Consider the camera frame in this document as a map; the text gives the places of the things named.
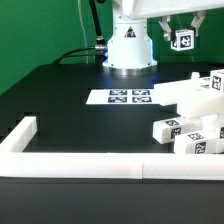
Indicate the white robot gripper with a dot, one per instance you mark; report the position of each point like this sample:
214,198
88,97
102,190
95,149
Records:
139,9

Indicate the white U-shaped boundary frame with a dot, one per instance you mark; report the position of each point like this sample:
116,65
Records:
15,162

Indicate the small white marker cube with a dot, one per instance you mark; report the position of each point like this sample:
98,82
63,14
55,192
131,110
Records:
217,80
183,40

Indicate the white marker sheet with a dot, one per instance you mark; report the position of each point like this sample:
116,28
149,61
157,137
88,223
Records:
120,97

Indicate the white chair seat piece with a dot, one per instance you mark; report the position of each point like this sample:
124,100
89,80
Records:
214,122

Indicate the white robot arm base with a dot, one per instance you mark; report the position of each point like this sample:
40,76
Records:
130,47

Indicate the white chair back piece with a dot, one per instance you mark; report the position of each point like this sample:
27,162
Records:
193,97

